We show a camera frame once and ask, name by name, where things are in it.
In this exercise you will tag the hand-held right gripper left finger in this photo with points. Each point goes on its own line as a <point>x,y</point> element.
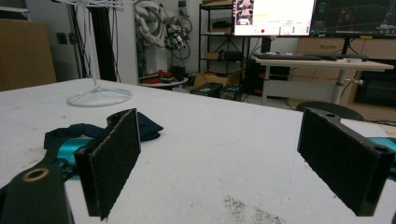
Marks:
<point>112,161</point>

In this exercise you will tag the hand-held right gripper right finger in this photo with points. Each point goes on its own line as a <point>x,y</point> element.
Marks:
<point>339,161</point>

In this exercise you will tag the dark blue cloth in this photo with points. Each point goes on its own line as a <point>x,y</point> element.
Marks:
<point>150,127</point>

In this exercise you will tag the round white side table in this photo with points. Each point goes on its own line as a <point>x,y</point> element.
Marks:
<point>165,82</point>

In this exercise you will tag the light wooden desk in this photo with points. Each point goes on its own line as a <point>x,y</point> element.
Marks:
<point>323,64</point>

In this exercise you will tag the black keyboard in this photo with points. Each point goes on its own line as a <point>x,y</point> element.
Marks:
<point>342,57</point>
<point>286,56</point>

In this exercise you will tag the wooden cabinet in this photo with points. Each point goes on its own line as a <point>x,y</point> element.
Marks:
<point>376,49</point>

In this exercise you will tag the black equipment box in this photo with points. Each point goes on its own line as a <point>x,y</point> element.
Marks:
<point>231,92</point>
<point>206,89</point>

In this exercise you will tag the open cardboard box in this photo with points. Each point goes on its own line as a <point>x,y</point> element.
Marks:
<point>211,77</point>

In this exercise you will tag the brown cardboard board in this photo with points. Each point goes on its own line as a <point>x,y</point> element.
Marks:
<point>25,53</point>

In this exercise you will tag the dark monitor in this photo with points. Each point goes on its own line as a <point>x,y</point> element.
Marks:
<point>355,15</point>

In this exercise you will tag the black metal shelf rack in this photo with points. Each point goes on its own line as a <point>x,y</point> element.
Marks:
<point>218,46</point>

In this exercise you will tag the bright monitor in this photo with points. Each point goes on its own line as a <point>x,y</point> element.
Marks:
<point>280,15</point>

